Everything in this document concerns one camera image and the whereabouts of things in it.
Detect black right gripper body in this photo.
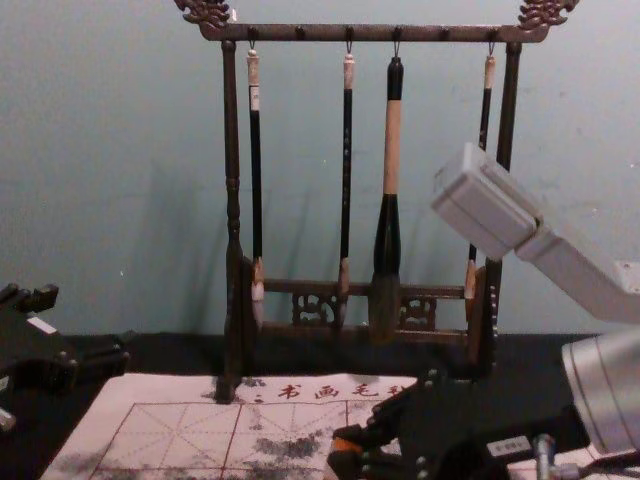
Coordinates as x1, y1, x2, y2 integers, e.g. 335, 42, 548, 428
397, 392, 592, 480

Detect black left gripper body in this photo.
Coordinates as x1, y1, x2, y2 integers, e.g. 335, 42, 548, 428
0, 298, 80, 402

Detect black table cloth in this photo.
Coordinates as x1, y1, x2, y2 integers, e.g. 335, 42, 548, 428
0, 329, 640, 480

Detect white felt mat red grid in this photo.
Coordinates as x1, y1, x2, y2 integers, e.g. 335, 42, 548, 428
42, 372, 640, 480

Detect large tan and black brush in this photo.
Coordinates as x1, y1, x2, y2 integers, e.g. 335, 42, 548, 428
367, 55, 406, 347

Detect dark wooden brush rack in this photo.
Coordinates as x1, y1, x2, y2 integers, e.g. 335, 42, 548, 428
173, 0, 581, 405

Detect thin black brush pale cap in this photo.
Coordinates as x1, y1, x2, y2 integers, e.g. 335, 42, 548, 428
336, 52, 358, 327

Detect black brush with white cap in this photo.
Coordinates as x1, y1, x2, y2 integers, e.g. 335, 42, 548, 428
245, 46, 267, 332

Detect small black brush pale cap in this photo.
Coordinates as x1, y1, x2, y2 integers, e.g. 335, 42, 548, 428
463, 53, 498, 302

